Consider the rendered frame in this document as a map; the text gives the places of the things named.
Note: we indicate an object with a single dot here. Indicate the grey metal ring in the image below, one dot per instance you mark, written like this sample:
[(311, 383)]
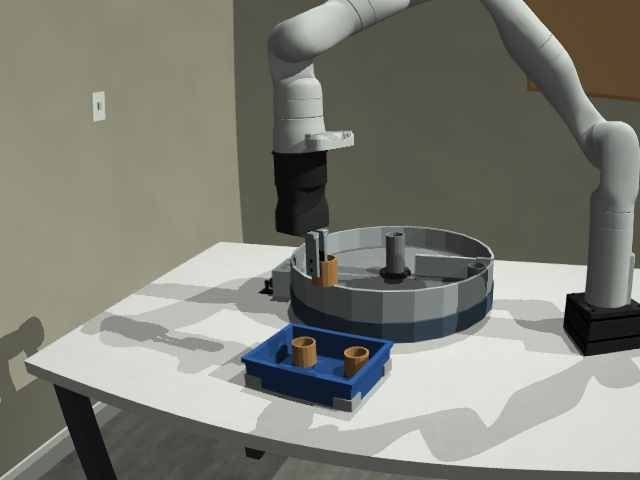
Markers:
[(395, 243), (478, 268), (395, 264)]

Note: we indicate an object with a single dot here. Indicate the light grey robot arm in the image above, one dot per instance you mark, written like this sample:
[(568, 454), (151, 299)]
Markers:
[(298, 94)]

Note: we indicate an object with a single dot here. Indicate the blue square tray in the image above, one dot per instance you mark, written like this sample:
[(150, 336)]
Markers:
[(309, 383)]

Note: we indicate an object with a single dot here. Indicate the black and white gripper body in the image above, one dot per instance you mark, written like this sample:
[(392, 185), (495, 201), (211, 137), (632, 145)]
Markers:
[(301, 174)]

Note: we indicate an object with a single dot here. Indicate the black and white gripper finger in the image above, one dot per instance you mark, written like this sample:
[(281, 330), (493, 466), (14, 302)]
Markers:
[(313, 266), (322, 243)]

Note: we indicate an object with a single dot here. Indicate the bronze ring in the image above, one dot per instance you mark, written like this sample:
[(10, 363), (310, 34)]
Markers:
[(329, 273), (352, 362), (304, 352)]

